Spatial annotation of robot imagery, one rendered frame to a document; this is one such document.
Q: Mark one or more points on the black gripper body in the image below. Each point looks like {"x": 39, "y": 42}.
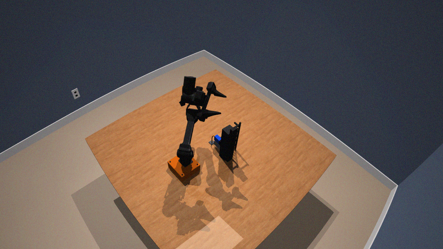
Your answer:
{"x": 204, "y": 101}

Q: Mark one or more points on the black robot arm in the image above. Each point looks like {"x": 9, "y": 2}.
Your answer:
{"x": 184, "y": 152}

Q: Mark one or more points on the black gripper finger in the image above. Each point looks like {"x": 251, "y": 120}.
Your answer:
{"x": 216, "y": 93}
{"x": 208, "y": 113}

